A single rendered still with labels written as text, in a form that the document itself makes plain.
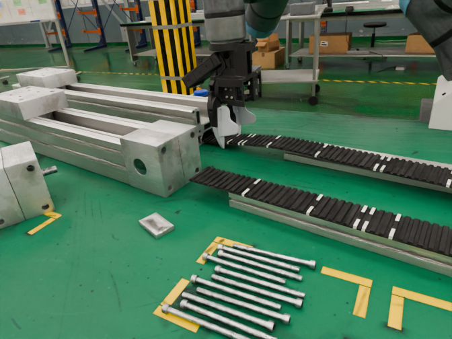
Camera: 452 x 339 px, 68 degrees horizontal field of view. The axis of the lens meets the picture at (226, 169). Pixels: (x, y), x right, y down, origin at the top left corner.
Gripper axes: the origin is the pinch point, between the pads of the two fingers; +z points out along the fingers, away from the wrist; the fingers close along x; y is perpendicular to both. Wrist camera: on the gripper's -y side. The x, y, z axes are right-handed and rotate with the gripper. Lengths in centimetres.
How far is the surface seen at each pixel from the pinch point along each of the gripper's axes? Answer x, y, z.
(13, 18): 228, -557, -26
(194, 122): -3.7, -5.8, -4.1
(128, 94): 3.3, -34.4, -6.2
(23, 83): -4, -75, -9
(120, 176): -23.2, -8.2, 0.0
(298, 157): -1.4, 17.4, 1.0
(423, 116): 34.7, 33.9, 2.8
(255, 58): 433, -246, 68
